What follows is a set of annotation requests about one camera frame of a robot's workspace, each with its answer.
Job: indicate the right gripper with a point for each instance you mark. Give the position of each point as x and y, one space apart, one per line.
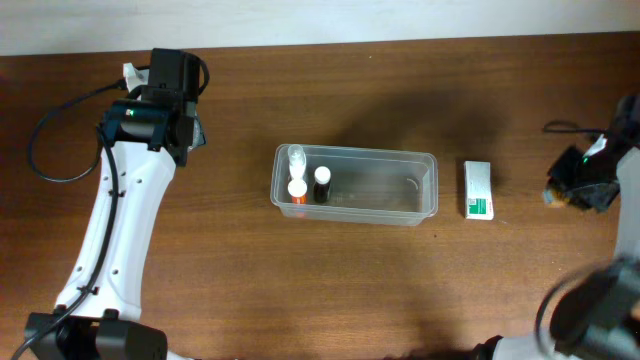
565 181

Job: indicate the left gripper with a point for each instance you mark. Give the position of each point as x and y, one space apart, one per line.
187 134

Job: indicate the small gold lid jar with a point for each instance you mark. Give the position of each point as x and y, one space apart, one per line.
554 198

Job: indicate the white green medicine box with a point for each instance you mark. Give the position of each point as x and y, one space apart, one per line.
478 194

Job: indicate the clear white tube bottle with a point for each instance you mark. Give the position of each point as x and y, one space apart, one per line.
297 162

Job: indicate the orange vitamin tube white cap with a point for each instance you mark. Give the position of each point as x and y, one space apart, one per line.
297 189

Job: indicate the black bottle white cap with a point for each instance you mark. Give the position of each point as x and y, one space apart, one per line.
322 183

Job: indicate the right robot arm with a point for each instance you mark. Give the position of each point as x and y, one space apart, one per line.
589 314

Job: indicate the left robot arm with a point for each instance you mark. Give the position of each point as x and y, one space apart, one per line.
142 139

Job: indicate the clear plastic container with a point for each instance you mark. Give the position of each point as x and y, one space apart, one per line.
367 185

